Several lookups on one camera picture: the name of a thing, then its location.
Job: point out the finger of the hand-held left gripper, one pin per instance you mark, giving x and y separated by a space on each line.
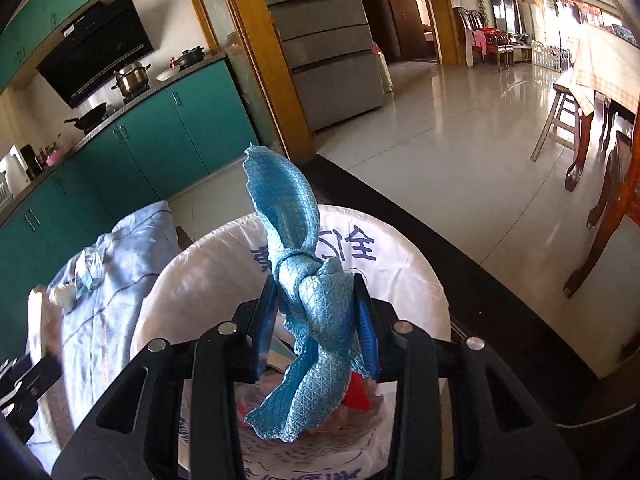
42 374
17 417

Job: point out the black range hood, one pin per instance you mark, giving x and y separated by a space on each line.
95 55

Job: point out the white play fence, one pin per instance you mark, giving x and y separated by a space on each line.
552 56

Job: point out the teal wall cabinets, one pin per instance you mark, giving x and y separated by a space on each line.
50 15

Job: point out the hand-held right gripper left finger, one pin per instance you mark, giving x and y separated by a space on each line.
267 325

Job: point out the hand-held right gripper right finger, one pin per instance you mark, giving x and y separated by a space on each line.
367 330

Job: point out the steel stock pot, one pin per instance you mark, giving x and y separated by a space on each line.
131 80

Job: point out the checked cloth dining table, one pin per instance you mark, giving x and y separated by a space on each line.
610 70

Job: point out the white dish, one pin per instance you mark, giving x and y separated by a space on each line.
166 75

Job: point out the teal base cabinets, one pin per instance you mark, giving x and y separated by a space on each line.
150 135

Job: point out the knotted blue cloth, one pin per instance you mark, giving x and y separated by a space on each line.
285 200

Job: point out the dark wooden armchair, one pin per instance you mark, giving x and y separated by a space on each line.
465 25
500 45

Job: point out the wooden framed glass door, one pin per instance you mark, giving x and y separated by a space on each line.
265 60

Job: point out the red snack wrapper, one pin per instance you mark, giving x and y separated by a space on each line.
359 394

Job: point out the grey kitchen countertop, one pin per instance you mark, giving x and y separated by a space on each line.
60 160

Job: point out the black wok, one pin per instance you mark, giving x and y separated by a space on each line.
92 116

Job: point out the light blue quilted tablecloth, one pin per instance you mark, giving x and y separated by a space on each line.
115 300

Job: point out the wooden doorway frame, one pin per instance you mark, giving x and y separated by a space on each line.
444 10

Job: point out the light wooden stool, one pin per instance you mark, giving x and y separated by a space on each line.
560 115

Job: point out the grey refrigerator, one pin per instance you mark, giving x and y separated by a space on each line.
330 60

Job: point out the white plastic bag lined bin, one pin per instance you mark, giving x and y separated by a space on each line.
410 270

